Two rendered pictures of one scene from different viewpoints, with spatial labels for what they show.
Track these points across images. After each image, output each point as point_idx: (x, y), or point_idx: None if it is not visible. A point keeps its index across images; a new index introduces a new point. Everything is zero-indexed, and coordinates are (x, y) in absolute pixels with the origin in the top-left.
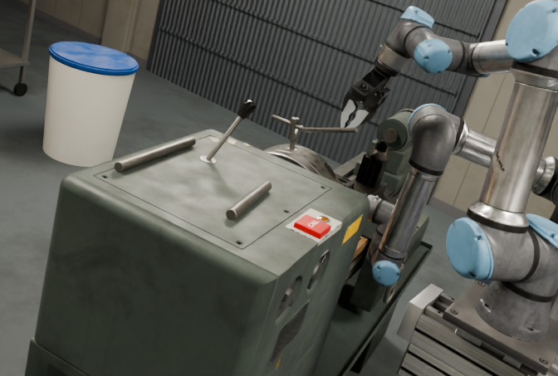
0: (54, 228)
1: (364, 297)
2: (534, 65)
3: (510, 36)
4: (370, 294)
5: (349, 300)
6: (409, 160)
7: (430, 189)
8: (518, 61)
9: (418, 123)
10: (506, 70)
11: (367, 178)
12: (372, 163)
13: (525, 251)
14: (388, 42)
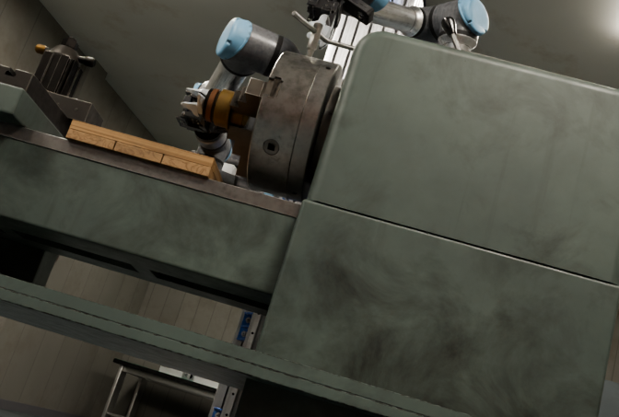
0: None
1: (46, 270)
2: (477, 39)
3: (472, 16)
4: (52, 262)
5: (32, 280)
6: None
7: None
8: (476, 33)
9: (286, 43)
10: (375, 20)
11: (65, 92)
12: (75, 71)
13: None
14: None
